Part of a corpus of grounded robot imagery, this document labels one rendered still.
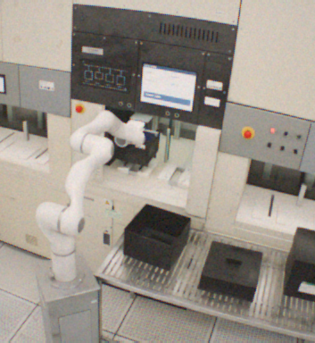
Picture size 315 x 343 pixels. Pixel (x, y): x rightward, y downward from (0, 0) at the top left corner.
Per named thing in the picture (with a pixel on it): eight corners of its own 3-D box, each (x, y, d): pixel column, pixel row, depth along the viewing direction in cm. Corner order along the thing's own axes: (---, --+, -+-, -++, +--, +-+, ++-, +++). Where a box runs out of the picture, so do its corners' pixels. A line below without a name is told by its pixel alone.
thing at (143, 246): (144, 227, 244) (145, 203, 235) (187, 242, 235) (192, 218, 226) (121, 254, 222) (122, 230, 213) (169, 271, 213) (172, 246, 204)
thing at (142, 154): (114, 163, 272) (116, 119, 256) (126, 151, 289) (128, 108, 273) (149, 172, 266) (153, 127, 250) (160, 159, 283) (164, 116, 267)
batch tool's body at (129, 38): (72, 279, 303) (67, 5, 204) (121, 212, 381) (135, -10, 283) (185, 315, 282) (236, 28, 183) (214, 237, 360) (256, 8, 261)
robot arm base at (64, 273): (52, 292, 192) (48, 265, 183) (42, 267, 207) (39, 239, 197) (88, 283, 200) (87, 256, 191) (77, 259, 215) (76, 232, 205)
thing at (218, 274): (196, 288, 203) (200, 271, 197) (208, 253, 228) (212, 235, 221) (252, 303, 197) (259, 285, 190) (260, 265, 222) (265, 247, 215)
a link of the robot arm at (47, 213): (68, 259, 188) (65, 219, 175) (34, 247, 192) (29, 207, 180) (79, 244, 198) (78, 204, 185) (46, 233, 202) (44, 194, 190)
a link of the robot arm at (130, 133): (134, 120, 214) (147, 134, 244) (105, 113, 218) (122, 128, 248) (129, 137, 214) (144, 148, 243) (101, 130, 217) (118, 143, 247)
